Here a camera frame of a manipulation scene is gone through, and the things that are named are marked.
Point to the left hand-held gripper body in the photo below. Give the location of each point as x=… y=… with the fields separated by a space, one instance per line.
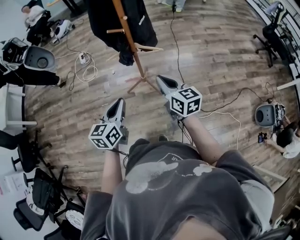
x=105 y=136

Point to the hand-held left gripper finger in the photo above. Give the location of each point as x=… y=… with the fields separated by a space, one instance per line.
x=113 y=108
x=122 y=110

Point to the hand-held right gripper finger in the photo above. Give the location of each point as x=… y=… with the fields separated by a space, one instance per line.
x=175 y=80
x=161 y=85

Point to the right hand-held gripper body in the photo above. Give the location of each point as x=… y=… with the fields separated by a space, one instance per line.
x=185 y=102

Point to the wooden coat stand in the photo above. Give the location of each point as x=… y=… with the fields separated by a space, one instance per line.
x=132 y=44

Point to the person's left forearm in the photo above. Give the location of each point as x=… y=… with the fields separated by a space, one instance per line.
x=112 y=171

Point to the person's right forearm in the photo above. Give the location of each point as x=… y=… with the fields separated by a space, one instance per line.
x=201 y=138

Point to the black hanging coat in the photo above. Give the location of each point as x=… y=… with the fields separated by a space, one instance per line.
x=105 y=21

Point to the wooden clothes hanger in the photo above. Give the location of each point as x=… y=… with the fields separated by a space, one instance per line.
x=150 y=48

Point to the person's shoe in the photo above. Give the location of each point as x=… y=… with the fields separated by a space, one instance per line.
x=163 y=137

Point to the white power strip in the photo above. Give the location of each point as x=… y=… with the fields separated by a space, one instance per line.
x=83 y=58

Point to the black office chair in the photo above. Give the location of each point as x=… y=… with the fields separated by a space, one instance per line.
x=28 y=152
x=273 y=35
x=44 y=201

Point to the black phone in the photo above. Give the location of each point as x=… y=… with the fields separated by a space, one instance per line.
x=262 y=137

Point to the person's grey printed t-shirt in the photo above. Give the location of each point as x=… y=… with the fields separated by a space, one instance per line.
x=178 y=194

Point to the white floor appliance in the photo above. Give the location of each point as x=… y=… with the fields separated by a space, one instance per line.
x=62 y=28

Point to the white table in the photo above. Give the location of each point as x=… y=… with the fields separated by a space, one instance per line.
x=12 y=110

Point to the white paper sheets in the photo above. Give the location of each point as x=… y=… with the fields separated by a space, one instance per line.
x=12 y=184

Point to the white beam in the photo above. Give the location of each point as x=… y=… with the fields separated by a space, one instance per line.
x=288 y=84

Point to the black and white case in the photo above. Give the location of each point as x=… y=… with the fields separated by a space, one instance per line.
x=12 y=51

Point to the wooden frame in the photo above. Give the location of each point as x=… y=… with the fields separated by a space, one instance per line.
x=272 y=177

